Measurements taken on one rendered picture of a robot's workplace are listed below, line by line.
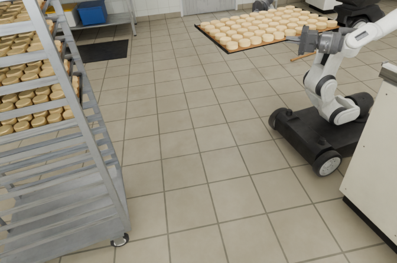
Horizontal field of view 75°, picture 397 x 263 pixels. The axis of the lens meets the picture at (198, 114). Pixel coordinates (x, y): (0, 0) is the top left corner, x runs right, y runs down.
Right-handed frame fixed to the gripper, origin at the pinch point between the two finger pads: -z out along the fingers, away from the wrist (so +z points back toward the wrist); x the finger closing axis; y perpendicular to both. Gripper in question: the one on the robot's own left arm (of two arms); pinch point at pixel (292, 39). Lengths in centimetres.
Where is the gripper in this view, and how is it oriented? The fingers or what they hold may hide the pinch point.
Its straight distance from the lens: 124.0
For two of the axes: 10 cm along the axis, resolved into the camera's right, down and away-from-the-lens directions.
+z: 9.1, 2.0, -3.7
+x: -0.7, -8.0, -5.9
